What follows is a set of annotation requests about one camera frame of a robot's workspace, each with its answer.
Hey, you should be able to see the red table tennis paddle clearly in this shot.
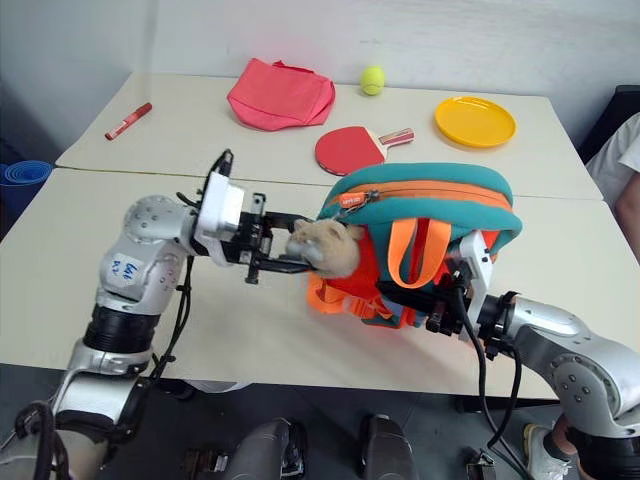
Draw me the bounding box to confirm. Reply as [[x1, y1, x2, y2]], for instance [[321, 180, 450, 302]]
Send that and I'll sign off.
[[314, 126, 416, 177]]

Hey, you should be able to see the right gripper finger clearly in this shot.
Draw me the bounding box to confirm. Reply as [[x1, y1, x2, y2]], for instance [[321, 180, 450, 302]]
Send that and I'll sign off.
[[374, 281, 442, 316]]

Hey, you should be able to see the orange and teal backpack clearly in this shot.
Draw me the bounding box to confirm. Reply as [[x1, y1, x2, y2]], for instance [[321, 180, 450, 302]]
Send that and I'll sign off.
[[305, 162, 524, 331]]

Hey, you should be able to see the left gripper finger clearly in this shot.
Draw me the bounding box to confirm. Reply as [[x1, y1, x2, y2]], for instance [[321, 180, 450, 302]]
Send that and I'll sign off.
[[258, 253, 322, 277], [263, 211, 317, 236]]

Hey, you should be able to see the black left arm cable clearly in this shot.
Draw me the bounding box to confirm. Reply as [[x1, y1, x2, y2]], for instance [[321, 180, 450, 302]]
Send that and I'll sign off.
[[147, 148, 236, 396]]

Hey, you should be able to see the dark rounded shape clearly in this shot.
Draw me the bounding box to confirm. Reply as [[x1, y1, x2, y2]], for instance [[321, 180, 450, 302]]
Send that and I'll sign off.
[[359, 413, 419, 480], [234, 418, 307, 480]]

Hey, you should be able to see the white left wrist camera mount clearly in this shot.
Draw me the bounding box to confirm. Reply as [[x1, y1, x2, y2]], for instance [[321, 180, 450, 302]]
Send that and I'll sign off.
[[191, 171, 247, 267]]

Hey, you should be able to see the yellow-green tennis ball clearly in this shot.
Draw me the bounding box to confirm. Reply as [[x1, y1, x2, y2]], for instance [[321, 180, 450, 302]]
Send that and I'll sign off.
[[360, 65, 387, 97]]

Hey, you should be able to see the dark cable bundle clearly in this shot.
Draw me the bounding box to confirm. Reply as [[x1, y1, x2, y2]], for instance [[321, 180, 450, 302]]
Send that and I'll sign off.
[[13, 399, 72, 480]]

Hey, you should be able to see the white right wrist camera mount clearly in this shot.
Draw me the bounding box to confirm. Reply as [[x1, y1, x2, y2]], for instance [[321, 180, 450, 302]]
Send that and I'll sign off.
[[457, 231, 502, 346]]

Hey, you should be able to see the white sneaker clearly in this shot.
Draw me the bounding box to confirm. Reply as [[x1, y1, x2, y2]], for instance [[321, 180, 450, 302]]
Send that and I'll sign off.
[[523, 422, 577, 480]]

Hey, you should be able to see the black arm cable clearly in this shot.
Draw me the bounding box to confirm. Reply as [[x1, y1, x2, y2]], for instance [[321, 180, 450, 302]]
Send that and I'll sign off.
[[147, 148, 236, 396], [449, 272, 532, 480]]

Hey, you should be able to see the white label with blue writing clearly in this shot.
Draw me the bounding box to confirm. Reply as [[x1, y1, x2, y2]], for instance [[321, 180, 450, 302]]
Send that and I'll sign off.
[[98, 252, 147, 302]]

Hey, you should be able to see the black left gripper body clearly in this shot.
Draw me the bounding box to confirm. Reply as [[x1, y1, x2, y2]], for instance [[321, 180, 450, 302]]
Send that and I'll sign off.
[[219, 192, 275, 286]]

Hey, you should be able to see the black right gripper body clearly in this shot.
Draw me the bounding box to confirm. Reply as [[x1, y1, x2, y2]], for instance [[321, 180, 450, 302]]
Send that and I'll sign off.
[[423, 253, 475, 338]]

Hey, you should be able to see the beige plush toy animal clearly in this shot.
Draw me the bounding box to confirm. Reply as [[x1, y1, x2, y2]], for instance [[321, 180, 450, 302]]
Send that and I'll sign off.
[[284, 218, 367, 280]]

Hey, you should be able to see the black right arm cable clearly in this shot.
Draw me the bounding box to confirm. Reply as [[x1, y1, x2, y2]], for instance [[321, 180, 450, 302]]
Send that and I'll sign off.
[[449, 272, 532, 480]]

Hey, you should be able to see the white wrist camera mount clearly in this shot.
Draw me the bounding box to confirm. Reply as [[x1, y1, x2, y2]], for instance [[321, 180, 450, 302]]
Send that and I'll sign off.
[[191, 171, 247, 267], [457, 231, 502, 346]]

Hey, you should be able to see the person in white shirt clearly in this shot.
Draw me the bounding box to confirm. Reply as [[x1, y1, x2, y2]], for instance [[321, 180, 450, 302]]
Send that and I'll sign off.
[[585, 112, 640, 261]]

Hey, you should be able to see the red marker pen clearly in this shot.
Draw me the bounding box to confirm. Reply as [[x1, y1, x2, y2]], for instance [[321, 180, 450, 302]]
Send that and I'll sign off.
[[104, 102, 153, 142]]

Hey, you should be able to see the red fabric pouch bag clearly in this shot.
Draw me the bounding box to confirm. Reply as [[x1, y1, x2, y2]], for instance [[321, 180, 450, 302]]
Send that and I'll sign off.
[[226, 57, 337, 132]]

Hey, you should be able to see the yellow plastic plate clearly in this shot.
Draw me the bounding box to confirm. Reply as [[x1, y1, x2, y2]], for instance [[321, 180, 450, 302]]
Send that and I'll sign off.
[[433, 95, 518, 149]]

